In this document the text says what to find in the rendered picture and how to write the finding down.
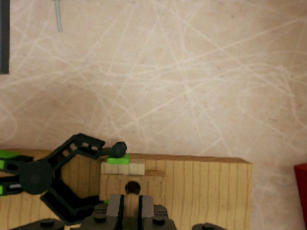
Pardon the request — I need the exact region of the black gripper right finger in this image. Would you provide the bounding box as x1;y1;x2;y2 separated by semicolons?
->
138;195;227;230

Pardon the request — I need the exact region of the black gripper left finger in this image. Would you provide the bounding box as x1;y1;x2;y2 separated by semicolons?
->
9;195;124;230

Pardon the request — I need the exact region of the red shallow tray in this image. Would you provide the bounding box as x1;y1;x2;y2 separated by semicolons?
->
293;163;307;230

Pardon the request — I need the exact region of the dark grey shallow tray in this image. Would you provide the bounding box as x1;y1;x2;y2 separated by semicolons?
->
0;0;10;75

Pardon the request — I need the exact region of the grey metal nail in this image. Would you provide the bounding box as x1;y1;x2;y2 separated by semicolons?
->
54;0;62;32

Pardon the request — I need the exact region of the tan wood-grain board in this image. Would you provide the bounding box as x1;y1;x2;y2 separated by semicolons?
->
0;153;253;230

